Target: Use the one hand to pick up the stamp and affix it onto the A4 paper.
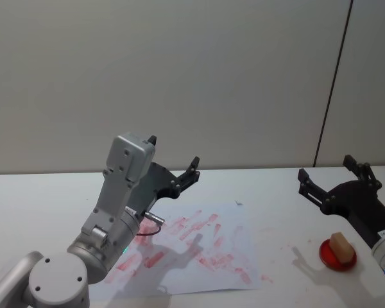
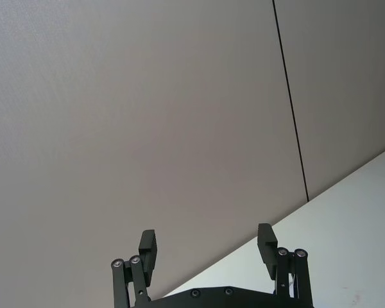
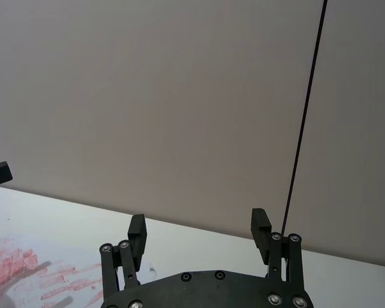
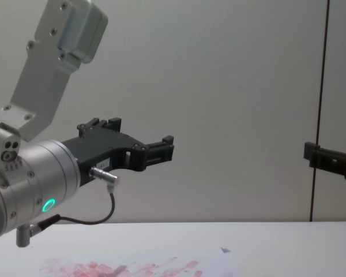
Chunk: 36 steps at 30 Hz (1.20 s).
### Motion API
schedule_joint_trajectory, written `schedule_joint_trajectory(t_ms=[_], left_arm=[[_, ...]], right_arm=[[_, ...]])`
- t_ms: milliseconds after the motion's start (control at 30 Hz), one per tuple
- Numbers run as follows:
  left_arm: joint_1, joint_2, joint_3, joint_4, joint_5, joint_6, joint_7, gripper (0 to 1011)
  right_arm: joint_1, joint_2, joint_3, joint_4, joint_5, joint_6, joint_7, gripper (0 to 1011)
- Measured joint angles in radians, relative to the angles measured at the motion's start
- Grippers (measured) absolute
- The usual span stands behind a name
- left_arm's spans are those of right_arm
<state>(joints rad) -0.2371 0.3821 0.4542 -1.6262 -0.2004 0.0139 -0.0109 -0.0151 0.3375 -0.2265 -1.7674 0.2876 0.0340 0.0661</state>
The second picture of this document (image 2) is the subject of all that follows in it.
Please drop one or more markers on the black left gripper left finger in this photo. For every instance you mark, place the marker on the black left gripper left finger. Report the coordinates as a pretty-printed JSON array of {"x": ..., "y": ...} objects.
[{"x": 146, "y": 256}]

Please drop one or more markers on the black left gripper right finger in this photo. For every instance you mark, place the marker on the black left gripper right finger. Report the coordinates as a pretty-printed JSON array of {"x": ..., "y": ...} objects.
[{"x": 269, "y": 253}]

